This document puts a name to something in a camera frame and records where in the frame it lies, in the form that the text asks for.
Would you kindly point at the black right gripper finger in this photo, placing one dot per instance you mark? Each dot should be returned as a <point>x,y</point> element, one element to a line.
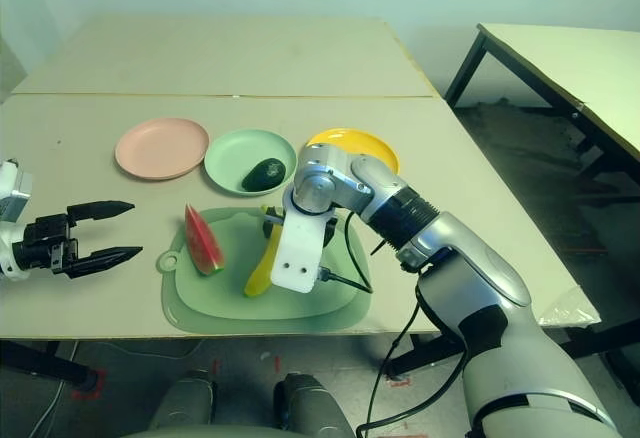
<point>271,225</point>

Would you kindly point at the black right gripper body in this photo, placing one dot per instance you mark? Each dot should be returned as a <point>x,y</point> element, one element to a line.
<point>329,230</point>

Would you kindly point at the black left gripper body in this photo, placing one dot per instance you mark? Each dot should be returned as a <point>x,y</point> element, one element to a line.
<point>45,245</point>

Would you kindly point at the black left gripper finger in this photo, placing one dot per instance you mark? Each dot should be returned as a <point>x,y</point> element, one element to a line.
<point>105,258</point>
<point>100,209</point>

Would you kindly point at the yellow banana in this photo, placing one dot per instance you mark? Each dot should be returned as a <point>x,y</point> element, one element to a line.
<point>260,273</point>

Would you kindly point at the dark green avocado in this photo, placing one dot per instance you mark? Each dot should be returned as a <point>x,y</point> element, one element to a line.
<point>262,175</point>

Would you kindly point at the red watermelon slice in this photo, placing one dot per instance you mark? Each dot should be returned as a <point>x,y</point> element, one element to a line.
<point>202,243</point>

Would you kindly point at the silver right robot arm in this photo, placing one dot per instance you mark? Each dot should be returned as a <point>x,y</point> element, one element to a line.
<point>450,258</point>

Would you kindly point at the mint green plate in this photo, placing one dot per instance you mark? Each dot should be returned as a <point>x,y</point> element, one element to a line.
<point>225,158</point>

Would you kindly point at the pink plate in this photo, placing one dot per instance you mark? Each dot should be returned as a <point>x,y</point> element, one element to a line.
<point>160,148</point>

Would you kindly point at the green cutting board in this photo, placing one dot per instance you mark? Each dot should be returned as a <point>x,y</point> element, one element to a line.
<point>225,298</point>

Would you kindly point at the yellow plate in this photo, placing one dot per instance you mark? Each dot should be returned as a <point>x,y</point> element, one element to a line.
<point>360,140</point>

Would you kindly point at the grey robot left knee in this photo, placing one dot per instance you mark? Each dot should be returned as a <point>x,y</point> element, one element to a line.
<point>185,398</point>

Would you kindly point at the grey robot knee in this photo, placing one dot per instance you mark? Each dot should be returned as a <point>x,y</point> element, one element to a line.
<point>310,408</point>
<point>185,398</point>

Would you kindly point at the grey robot right knee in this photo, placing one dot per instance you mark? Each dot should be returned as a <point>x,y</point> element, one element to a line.
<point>310,408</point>

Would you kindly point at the grey robot torso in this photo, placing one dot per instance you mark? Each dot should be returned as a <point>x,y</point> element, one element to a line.
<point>200,432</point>

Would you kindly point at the clear plastic sheet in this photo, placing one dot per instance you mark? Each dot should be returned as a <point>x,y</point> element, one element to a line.
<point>570,310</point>

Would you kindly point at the black-legged side table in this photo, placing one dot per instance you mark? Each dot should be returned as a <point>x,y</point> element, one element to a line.
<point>550,58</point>

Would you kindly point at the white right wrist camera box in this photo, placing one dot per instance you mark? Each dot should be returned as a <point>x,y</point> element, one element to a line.
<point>297,253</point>

